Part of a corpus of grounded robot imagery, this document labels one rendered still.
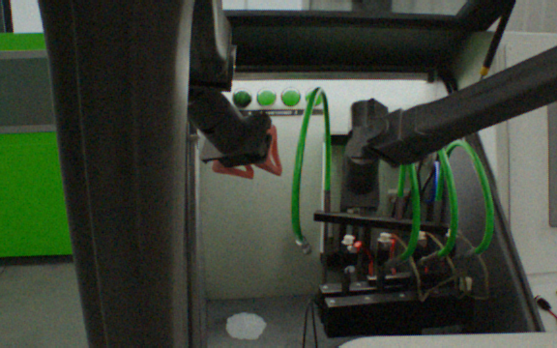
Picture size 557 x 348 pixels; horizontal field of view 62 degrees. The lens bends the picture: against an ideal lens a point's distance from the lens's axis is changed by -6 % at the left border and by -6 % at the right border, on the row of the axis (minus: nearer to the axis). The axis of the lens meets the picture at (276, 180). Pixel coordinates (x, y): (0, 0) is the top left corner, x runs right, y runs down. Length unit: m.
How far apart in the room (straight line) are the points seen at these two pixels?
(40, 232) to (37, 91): 0.99
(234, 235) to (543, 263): 0.77
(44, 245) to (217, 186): 2.60
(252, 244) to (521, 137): 0.72
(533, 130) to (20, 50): 3.02
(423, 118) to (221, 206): 0.70
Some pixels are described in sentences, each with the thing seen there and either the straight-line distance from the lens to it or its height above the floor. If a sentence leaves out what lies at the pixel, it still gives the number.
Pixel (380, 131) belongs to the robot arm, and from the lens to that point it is 0.74.
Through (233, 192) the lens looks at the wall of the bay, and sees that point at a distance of 1.27.
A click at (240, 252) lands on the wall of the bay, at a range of 1.33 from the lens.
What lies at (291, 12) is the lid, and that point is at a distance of 1.08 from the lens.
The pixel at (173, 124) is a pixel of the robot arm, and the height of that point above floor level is 1.48.
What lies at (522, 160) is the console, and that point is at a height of 1.26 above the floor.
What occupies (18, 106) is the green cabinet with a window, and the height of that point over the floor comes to 1.15.
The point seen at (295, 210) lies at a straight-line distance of 0.84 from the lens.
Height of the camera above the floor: 1.51
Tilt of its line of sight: 16 degrees down
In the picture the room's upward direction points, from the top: straight up
